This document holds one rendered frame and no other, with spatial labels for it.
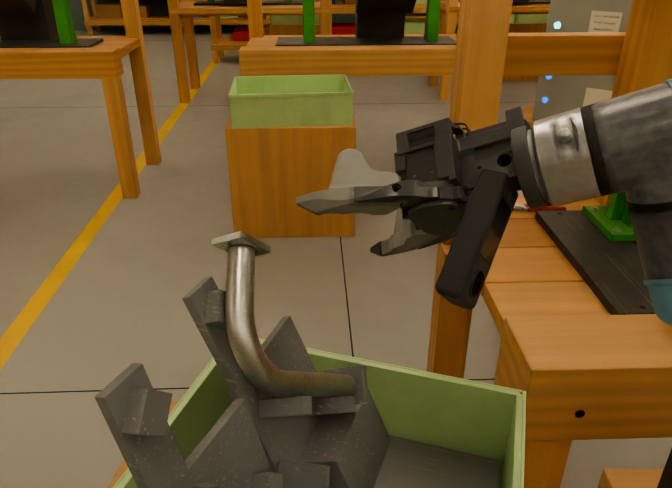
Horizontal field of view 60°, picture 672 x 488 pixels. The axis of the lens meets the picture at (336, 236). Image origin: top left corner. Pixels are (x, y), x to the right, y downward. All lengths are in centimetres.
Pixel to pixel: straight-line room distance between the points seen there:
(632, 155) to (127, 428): 44
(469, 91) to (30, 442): 175
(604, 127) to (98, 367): 219
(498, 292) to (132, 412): 79
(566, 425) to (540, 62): 83
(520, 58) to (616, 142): 99
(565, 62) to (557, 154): 102
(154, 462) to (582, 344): 70
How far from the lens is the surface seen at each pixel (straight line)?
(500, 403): 81
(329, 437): 77
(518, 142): 50
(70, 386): 242
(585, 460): 212
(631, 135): 49
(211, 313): 63
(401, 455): 85
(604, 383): 100
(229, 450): 63
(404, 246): 60
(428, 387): 81
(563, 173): 49
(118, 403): 51
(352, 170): 52
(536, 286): 118
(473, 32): 133
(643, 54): 147
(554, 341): 101
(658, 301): 54
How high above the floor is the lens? 148
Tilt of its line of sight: 27 degrees down
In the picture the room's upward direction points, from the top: straight up
